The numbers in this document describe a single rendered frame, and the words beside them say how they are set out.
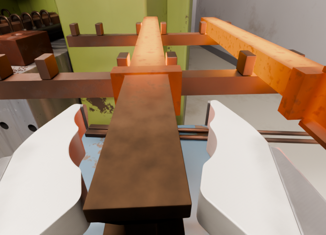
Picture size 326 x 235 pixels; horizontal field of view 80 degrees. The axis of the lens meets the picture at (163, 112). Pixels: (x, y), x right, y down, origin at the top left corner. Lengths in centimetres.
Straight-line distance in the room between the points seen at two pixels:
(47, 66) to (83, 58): 47
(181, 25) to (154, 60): 86
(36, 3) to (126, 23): 62
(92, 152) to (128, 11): 38
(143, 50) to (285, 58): 13
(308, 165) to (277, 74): 161
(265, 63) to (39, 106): 54
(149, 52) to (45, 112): 48
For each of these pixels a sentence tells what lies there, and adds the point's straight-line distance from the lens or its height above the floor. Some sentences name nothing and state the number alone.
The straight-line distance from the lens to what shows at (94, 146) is 51.
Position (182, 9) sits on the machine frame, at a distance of 101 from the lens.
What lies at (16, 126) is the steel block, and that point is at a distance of 67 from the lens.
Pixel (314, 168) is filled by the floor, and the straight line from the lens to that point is 179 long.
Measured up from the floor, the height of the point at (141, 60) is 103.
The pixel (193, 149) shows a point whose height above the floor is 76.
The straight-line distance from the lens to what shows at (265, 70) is 20.
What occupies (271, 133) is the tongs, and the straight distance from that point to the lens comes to 58.
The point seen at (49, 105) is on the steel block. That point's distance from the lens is 65.
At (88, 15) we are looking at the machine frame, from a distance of 64.
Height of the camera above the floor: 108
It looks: 32 degrees down
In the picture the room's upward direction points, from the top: straight up
